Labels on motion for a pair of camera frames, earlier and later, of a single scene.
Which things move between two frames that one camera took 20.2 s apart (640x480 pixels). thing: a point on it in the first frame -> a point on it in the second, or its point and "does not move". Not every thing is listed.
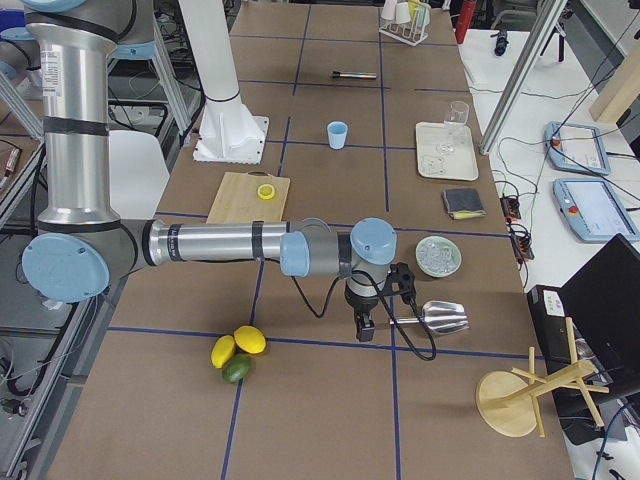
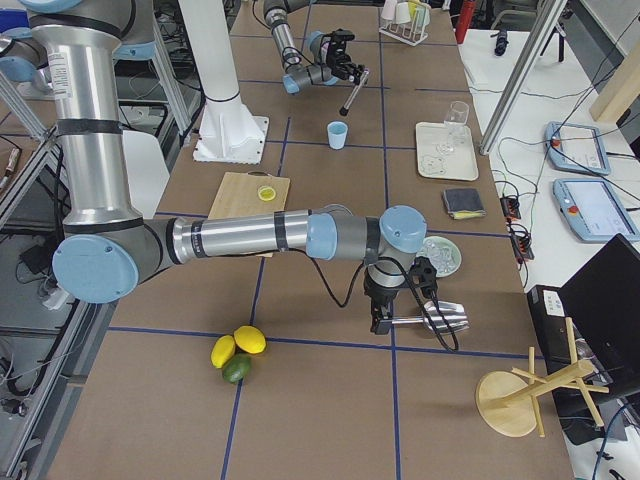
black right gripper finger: x=365 y=327 -> x=381 y=311
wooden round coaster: x=505 y=400 does not move
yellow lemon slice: x=266 y=191 does not move
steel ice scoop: x=440 y=317 does not move
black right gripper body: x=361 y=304 -> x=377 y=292
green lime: x=236 y=367 does not move
